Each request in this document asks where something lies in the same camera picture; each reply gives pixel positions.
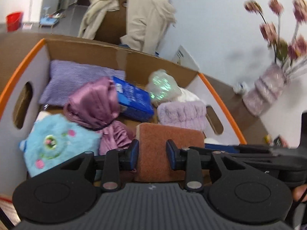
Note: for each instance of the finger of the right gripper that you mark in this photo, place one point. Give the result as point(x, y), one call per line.
point(244, 152)

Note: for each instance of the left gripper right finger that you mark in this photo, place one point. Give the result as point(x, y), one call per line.
point(193, 160)

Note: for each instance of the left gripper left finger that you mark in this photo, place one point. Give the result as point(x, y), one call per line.
point(111, 164)

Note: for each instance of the pink sponge block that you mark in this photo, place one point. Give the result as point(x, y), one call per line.
point(153, 164)

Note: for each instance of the lilac fluffy cloth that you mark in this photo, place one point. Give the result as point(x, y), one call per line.
point(188, 115)

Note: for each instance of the pink satin cloth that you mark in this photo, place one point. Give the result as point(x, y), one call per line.
point(95, 106)

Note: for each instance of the blue tissue pack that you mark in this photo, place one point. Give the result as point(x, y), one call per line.
point(134, 102)

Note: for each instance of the white cloth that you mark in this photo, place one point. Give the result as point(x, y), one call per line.
point(187, 96)

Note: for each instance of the blue plush monster toy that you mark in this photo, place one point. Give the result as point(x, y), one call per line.
point(54, 140)

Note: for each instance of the person hand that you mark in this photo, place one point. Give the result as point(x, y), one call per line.
point(298, 192)

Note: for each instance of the red black box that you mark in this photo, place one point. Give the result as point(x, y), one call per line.
point(280, 141)

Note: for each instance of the pink ceramic vase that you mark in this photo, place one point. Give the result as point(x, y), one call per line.
point(267, 89)

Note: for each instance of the purple folded towel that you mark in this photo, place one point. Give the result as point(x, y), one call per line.
point(66, 77)

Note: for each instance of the dried pink roses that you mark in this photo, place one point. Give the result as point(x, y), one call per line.
point(290, 56)

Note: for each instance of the brown cardboard box behind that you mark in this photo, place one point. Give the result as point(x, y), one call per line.
point(113, 26)

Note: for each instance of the orange cardboard box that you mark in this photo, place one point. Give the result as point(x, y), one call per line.
point(25, 72)

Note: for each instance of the beige coat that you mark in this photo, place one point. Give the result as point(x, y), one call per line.
point(146, 22)

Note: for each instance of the blue small stool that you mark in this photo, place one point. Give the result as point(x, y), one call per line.
point(49, 20)

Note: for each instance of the red bucket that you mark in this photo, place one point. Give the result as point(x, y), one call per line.
point(14, 21)

